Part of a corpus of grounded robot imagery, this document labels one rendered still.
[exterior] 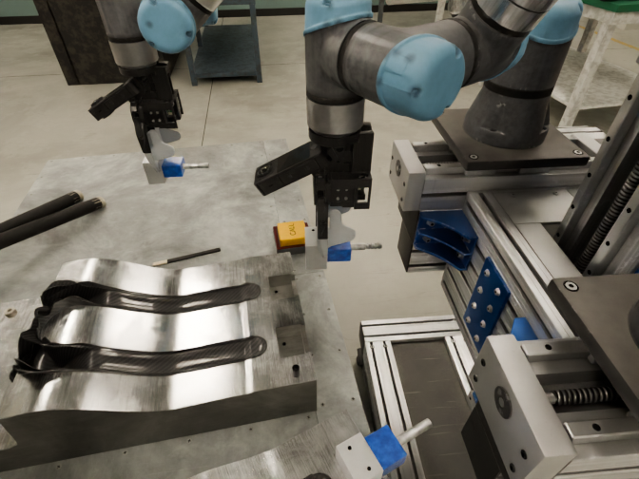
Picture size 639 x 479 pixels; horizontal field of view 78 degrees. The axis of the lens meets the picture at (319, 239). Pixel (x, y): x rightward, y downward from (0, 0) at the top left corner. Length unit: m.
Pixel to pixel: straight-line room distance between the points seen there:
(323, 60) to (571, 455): 0.46
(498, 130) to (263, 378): 0.58
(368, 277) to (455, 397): 0.76
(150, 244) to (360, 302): 1.10
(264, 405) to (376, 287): 1.34
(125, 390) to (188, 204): 0.56
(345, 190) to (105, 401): 0.41
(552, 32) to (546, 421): 0.55
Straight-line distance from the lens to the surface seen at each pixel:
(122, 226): 1.03
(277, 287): 0.70
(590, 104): 3.55
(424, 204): 0.82
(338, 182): 0.55
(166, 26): 0.64
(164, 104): 0.84
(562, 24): 0.77
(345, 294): 1.84
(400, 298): 1.85
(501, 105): 0.80
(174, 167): 0.92
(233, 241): 0.90
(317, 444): 0.57
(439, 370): 1.42
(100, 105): 0.90
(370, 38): 0.44
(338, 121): 0.51
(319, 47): 0.48
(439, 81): 0.41
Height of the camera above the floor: 1.38
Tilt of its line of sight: 41 degrees down
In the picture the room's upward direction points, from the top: straight up
